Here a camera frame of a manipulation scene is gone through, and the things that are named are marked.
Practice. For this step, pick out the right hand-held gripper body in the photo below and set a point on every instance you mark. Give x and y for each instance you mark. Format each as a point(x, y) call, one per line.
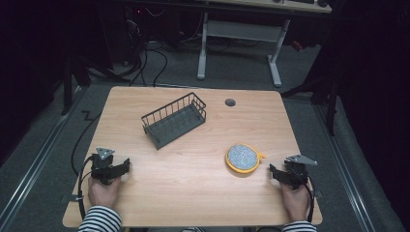
point(295, 172)

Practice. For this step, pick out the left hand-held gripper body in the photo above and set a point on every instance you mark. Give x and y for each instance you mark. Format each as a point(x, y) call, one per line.
point(102, 164)

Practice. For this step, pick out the person's left hand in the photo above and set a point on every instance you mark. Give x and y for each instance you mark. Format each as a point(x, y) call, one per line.
point(103, 192)

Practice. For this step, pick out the person's right hand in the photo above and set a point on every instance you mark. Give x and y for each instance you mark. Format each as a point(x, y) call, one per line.
point(296, 201)

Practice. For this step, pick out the round yellow-rimmed scrubbing pad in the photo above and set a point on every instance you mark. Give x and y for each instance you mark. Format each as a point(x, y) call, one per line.
point(242, 158)

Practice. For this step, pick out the dark metal stand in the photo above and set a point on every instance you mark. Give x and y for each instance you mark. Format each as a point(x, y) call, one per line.
point(325, 96)
point(72, 80)

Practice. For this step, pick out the white-framed wooden desk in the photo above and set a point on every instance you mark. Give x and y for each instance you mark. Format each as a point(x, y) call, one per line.
point(241, 30)

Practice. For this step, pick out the metal floor rail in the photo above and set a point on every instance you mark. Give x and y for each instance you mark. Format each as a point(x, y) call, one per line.
point(345, 174)
point(35, 161)

